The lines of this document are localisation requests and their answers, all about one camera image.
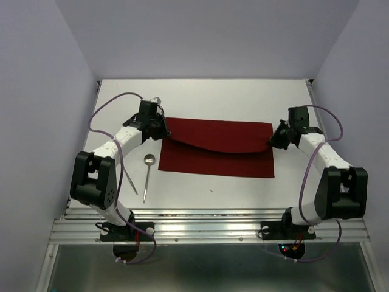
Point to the dark red cloth napkin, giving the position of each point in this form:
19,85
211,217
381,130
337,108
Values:
218,147

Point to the aluminium right side rail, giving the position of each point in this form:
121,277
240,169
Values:
314,102

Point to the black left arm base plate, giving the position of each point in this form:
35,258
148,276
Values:
113,233

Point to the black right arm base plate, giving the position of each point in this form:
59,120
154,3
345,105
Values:
276,230

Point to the silver metal spoon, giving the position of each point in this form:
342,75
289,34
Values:
149,161

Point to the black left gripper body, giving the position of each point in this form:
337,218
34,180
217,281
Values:
160,131

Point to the aluminium front frame rail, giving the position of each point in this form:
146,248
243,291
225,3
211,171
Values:
172,226

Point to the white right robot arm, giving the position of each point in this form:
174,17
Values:
342,190

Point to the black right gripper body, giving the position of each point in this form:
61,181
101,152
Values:
280,137

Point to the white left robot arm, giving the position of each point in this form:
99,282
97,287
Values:
98,175

